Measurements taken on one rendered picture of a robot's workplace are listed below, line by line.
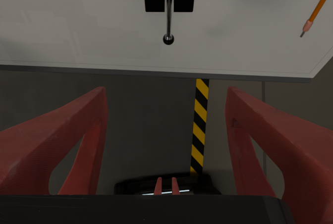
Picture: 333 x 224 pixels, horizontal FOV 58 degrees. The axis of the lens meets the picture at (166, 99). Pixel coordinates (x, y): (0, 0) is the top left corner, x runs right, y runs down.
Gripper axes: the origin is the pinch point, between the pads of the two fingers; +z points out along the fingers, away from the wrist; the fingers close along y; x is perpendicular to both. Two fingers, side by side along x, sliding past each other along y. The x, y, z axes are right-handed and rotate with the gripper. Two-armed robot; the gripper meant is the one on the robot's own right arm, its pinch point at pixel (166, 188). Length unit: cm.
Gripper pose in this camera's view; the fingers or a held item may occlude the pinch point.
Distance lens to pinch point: 28.6
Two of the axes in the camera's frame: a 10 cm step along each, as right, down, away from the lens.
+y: -10.0, -0.1, 0.0
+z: 0.1, -7.7, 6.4
